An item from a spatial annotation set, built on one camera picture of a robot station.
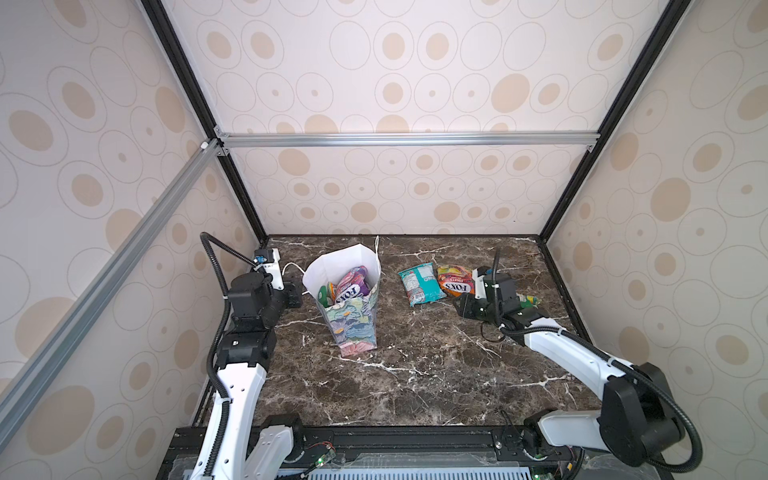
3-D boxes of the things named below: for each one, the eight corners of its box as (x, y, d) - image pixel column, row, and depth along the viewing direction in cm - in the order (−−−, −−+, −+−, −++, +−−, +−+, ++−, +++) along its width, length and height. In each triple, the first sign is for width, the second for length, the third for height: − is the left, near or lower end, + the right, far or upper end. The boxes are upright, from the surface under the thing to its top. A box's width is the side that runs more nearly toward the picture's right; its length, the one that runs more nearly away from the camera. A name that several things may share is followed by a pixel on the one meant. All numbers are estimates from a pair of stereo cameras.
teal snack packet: (410, 306, 102) (410, 300, 99) (399, 275, 110) (399, 269, 107) (444, 298, 104) (446, 292, 101) (431, 268, 112) (432, 262, 110)
